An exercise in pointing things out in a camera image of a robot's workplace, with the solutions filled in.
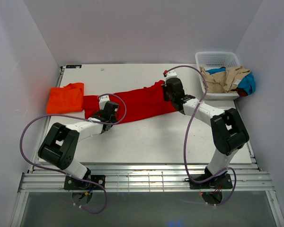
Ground orange t shirt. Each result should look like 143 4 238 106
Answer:
46 82 84 114

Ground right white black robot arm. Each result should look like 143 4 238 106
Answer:
162 77 249 188

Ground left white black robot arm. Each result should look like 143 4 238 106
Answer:
38 101 119 189

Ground white plastic laundry basket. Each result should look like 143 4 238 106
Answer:
195 51 240 100

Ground beige t shirt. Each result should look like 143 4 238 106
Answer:
200 66 251 94

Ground blue label sticker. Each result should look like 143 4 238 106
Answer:
65 64 82 69

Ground dark red t shirt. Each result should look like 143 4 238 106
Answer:
236 88 248 97

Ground blue t shirt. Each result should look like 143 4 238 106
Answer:
207 68 256 95

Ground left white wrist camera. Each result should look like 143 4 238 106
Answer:
98 95 110 110

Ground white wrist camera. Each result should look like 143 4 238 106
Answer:
163 70 177 82
98 95 110 110

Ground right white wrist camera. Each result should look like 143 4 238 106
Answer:
163 70 177 82

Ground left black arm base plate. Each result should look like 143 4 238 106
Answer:
63 174 106 191

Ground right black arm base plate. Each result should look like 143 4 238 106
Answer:
185 174 233 190

